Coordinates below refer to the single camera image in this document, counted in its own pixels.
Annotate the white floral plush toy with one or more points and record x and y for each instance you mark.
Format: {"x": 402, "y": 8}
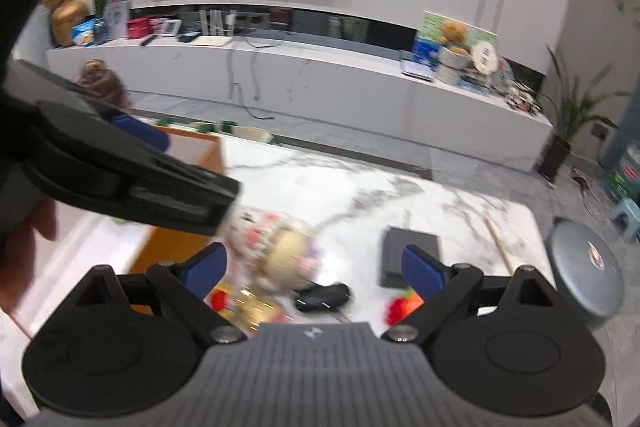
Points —
{"x": 280, "y": 252}

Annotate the wooden stick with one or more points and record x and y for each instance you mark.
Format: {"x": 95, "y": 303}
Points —
{"x": 497, "y": 244}

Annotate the white picture card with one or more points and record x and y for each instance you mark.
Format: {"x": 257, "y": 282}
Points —
{"x": 115, "y": 14}

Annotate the white router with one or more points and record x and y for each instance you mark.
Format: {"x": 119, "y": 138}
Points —
{"x": 212, "y": 40}

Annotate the rainbow plush toy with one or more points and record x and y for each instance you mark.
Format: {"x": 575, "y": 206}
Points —
{"x": 245, "y": 307}

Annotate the dark grey square box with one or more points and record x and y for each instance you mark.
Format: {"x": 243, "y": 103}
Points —
{"x": 392, "y": 252}

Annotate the brown teddy bear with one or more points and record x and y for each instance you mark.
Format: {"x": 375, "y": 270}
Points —
{"x": 454, "y": 36}

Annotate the blue snack bag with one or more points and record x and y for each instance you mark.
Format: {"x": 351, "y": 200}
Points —
{"x": 83, "y": 33}

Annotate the black key case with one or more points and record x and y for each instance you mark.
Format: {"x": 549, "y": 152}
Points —
{"x": 322, "y": 297}

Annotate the small blue plastic stool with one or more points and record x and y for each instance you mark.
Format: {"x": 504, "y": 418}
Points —
{"x": 627, "y": 217}

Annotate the round grey stool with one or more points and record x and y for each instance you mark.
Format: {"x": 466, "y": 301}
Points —
{"x": 585, "y": 267}

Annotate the white marble desktop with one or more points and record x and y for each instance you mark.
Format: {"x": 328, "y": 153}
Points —
{"x": 325, "y": 182}

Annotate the black remote control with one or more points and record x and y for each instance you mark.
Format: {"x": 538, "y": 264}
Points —
{"x": 148, "y": 40}

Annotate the round white sign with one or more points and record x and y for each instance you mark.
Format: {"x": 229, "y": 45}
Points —
{"x": 483, "y": 57}

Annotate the blue printed box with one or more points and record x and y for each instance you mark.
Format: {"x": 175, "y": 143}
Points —
{"x": 425, "y": 53}

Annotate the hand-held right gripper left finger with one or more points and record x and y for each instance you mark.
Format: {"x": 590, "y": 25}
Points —
{"x": 205, "y": 269}

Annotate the tall potted plant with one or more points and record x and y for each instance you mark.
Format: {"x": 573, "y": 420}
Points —
{"x": 570, "y": 112}

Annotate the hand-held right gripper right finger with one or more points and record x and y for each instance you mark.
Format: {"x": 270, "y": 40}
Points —
{"x": 421, "y": 274}

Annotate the white marble television cabinet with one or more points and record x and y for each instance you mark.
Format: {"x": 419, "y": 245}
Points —
{"x": 325, "y": 82}

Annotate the brown bag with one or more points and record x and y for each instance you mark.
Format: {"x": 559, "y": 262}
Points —
{"x": 102, "y": 82}

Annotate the small white device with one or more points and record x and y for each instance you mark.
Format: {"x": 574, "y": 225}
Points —
{"x": 172, "y": 27}

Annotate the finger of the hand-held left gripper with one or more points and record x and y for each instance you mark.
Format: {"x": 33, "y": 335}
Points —
{"x": 190, "y": 197}
{"x": 142, "y": 134}

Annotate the golden vase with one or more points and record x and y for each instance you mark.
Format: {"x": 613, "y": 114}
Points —
{"x": 67, "y": 14}

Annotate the red and orange crochet toy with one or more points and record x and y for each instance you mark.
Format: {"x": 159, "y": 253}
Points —
{"x": 400, "y": 309}

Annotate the red box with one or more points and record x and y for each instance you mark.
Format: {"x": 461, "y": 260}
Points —
{"x": 138, "y": 28}

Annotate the person's left hand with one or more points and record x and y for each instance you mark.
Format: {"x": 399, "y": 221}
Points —
{"x": 32, "y": 227}

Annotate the green printed poster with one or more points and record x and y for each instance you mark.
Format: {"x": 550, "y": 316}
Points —
{"x": 482, "y": 34}

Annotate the orange cardboard box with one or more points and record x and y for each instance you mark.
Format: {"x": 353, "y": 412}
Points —
{"x": 170, "y": 252}

